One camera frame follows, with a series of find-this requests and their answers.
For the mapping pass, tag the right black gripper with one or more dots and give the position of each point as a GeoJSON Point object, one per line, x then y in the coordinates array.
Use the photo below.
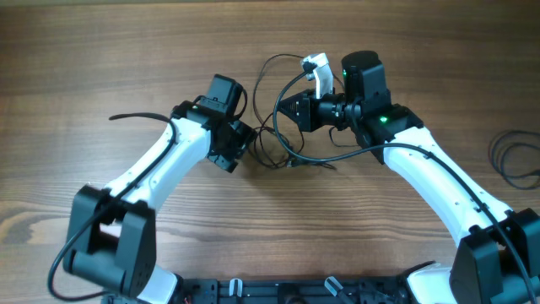
{"type": "Point", "coordinates": [305, 109]}

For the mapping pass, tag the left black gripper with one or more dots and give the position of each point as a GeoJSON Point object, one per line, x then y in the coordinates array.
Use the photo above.
{"type": "Point", "coordinates": [227, 161]}

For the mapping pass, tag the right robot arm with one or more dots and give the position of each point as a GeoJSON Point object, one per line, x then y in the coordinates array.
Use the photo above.
{"type": "Point", "coordinates": [497, 257]}

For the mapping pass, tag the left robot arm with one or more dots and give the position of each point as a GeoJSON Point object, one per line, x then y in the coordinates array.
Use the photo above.
{"type": "Point", "coordinates": [111, 237]}

